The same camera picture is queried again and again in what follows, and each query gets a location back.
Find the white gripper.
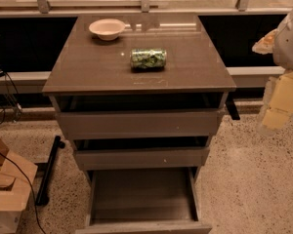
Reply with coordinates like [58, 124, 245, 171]
[252, 29, 293, 137]

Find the green soda can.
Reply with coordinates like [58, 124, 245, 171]
[130, 49, 167, 70]

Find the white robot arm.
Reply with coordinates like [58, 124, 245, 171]
[252, 9, 293, 136]

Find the middle grey drawer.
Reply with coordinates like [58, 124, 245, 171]
[74, 147, 209, 171]

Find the grey drawer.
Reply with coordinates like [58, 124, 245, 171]
[57, 109, 225, 140]
[74, 147, 209, 171]
[75, 168, 212, 234]

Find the grey drawer cabinet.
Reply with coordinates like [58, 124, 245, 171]
[41, 14, 237, 234]

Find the bottom grey drawer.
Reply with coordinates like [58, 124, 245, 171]
[75, 168, 212, 234]

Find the top grey drawer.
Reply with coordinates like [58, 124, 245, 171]
[57, 109, 225, 140]

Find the white bowl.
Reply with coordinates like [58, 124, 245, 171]
[89, 19, 125, 41]

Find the black metal stand leg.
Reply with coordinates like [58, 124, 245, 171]
[35, 136, 65, 206]

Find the cardboard box stack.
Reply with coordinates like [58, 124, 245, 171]
[0, 138, 37, 234]

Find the black cable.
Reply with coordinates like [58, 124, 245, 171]
[0, 141, 48, 234]

